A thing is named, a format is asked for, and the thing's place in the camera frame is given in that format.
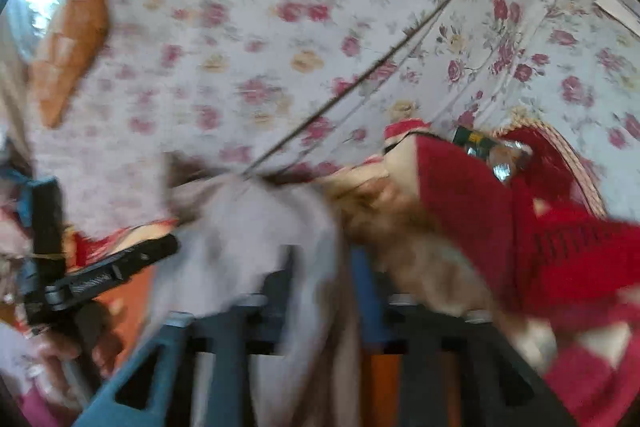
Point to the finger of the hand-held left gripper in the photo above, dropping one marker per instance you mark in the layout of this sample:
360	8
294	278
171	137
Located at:
125	262

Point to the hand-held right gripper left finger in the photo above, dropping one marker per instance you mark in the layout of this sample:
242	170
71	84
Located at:
277	287

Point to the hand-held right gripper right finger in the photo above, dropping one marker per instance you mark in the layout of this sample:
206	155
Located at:
370	297

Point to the beige garment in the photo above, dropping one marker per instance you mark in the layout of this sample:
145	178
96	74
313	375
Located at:
240	232

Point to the person's left hand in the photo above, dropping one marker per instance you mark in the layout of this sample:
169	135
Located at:
55	352

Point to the red orange printed blanket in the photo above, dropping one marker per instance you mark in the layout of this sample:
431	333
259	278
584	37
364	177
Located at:
460	207

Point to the orange checkered cushion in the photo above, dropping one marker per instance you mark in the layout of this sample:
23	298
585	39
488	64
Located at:
70	57

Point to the green and clear plastic object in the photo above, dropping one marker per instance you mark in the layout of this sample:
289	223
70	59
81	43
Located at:
472	139

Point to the floral bed sheet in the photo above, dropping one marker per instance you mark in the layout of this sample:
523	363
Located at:
225	7

